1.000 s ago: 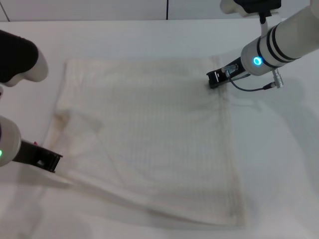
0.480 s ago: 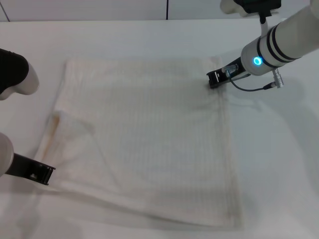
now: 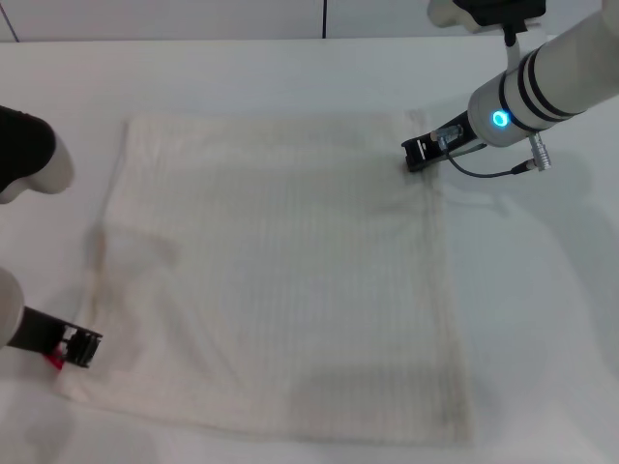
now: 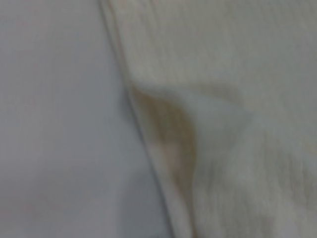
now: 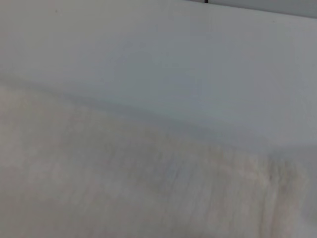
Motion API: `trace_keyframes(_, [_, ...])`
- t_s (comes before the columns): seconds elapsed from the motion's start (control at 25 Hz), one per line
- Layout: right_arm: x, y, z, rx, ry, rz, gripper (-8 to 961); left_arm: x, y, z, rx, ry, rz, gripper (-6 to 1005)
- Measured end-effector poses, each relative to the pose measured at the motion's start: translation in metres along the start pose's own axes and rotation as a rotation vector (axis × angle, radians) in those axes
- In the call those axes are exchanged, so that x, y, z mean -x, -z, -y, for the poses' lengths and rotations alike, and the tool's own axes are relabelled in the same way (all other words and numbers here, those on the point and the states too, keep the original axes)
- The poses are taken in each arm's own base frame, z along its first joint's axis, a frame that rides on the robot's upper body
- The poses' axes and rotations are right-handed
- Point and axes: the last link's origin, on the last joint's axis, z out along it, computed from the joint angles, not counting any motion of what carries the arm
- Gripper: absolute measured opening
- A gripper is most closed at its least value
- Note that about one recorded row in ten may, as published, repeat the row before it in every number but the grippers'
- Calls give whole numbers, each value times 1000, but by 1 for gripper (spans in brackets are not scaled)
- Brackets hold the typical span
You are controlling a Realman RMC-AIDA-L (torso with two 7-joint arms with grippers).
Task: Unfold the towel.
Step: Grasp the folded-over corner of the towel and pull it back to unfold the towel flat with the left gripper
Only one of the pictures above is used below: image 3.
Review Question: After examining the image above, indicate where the small red tag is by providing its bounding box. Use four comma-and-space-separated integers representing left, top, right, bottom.
42, 343, 67, 372

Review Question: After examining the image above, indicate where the cream white ribbed towel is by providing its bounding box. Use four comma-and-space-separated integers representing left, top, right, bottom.
55, 111, 478, 434

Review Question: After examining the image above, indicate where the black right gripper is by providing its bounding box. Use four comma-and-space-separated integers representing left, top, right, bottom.
400, 111, 480, 174

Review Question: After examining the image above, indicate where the grey cable with silver plugs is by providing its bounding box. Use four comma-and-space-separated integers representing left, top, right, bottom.
434, 124, 553, 179

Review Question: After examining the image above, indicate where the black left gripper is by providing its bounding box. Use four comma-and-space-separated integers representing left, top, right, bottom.
7, 305, 104, 370

